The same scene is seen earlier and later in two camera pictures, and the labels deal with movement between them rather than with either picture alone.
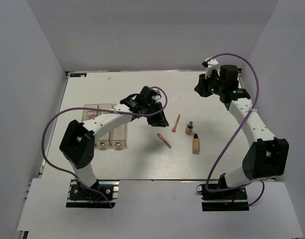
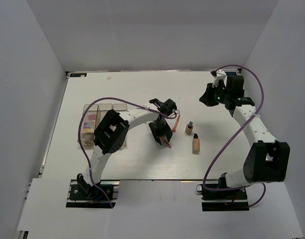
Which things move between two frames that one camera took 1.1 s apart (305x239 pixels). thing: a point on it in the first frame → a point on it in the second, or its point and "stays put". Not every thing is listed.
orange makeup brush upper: x=174 y=128 stays put
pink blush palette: x=90 y=116 stays put
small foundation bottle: x=189 y=128 stays put
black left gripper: x=160 y=120 → x=167 y=132
